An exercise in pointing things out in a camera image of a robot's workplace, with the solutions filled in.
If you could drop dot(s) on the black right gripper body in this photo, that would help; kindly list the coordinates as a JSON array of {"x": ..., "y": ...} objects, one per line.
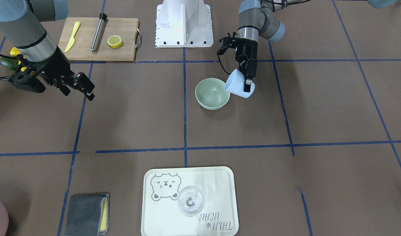
[{"x": 57, "y": 64}]

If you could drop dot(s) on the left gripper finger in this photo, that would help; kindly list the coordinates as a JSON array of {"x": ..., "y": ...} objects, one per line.
[{"x": 249, "y": 85}]

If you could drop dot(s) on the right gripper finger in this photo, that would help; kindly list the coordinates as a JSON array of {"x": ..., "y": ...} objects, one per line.
[
  {"x": 64, "y": 89},
  {"x": 82, "y": 83}
]

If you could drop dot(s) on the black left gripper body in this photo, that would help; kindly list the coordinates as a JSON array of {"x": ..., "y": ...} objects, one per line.
[{"x": 246, "y": 51}]

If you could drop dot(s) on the light blue plastic cup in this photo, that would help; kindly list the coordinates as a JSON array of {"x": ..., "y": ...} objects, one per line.
[{"x": 235, "y": 85}]

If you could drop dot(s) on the green ceramic bowl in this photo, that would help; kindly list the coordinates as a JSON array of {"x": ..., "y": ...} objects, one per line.
[{"x": 210, "y": 93}]

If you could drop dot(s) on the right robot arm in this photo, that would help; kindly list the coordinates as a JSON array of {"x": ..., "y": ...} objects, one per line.
[{"x": 21, "y": 22}]

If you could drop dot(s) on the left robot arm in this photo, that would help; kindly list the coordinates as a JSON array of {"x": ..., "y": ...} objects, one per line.
[{"x": 256, "y": 19}]

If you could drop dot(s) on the yellow lemon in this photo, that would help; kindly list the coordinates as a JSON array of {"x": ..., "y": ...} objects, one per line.
[
  {"x": 18, "y": 64},
  {"x": 14, "y": 52}
]

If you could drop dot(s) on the steel muddler rod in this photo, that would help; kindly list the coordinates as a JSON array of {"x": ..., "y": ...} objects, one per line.
[{"x": 98, "y": 33}]

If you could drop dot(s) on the yellow plastic knife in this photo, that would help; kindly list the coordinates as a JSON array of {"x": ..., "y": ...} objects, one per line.
[{"x": 72, "y": 39}]

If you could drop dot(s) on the lemon half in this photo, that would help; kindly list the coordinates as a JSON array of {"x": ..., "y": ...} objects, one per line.
[{"x": 115, "y": 41}]

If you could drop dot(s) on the grey folded cloth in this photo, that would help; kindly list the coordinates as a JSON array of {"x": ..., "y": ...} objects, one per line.
[{"x": 88, "y": 215}]

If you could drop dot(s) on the white bear serving tray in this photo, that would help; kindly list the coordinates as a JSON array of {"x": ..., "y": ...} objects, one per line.
[{"x": 161, "y": 215}]

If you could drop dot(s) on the clear wine glass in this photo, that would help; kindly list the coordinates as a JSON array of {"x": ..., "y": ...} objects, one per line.
[{"x": 191, "y": 201}]

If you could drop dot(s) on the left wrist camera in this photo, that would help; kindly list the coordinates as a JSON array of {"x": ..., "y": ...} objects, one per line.
[{"x": 226, "y": 43}]

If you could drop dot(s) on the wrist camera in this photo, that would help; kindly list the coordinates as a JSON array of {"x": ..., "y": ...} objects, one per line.
[
  {"x": 27, "y": 81},
  {"x": 226, "y": 43}
]

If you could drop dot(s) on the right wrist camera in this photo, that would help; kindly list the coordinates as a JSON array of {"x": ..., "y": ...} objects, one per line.
[{"x": 27, "y": 81}]

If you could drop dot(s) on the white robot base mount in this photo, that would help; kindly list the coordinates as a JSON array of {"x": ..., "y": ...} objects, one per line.
[{"x": 183, "y": 24}]

